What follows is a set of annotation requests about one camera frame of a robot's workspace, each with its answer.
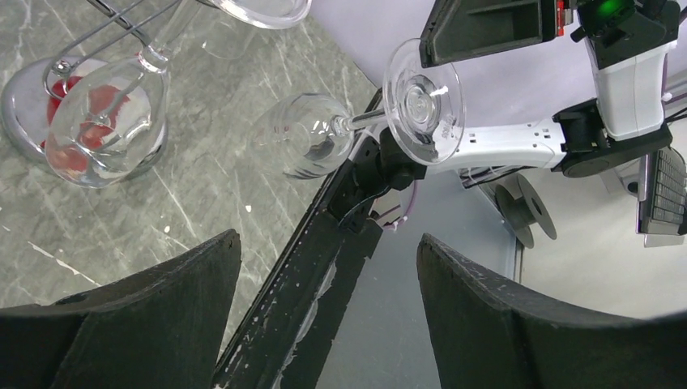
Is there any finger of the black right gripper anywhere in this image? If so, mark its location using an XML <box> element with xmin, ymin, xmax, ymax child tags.
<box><xmin>419</xmin><ymin>0</ymin><xmax>561</xmax><ymax>68</ymax></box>

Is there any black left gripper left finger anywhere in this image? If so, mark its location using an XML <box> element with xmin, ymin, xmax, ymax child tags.
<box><xmin>1</xmin><ymin>230</ymin><xmax>241</xmax><ymax>388</ymax></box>

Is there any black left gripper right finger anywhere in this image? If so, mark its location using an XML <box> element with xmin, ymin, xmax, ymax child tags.
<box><xmin>416</xmin><ymin>234</ymin><xmax>686</xmax><ymax>388</ymax></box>

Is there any clear wine glass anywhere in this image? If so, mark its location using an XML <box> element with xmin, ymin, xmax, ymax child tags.
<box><xmin>44</xmin><ymin>1</ymin><xmax>311</xmax><ymax>188</ymax></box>
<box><xmin>246</xmin><ymin>39</ymin><xmax>466</xmax><ymax>180</ymax></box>

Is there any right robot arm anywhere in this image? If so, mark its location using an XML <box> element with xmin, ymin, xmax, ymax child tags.
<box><xmin>335</xmin><ymin>1</ymin><xmax>686</xmax><ymax>189</ymax></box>

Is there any red plastic wine glass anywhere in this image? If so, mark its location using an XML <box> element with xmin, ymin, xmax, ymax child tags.
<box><xmin>46</xmin><ymin>85</ymin><xmax>130</xmax><ymax>173</ymax></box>

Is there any chrome wine glass rack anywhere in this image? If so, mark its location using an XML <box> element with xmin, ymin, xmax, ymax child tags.
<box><xmin>1</xmin><ymin>1</ymin><xmax>178</xmax><ymax>173</ymax></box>

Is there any black keyboard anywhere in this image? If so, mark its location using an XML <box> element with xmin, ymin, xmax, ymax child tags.
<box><xmin>638</xmin><ymin>147</ymin><xmax>686</xmax><ymax>236</ymax></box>

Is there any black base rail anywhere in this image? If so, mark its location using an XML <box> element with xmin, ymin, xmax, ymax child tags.
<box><xmin>211</xmin><ymin>88</ymin><xmax>428</xmax><ymax>389</ymax></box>

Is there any black cable spool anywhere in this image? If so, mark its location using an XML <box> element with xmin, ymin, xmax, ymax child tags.
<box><xmin>495</xmin><ymin>173</ymin><xmax>557</xmax><ymax>249</ymax></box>

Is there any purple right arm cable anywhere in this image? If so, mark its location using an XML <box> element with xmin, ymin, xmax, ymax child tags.
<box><xmin>375</xmin><ymin>179</ymin><xmax>420</xmax><ymax>233</ymax></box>

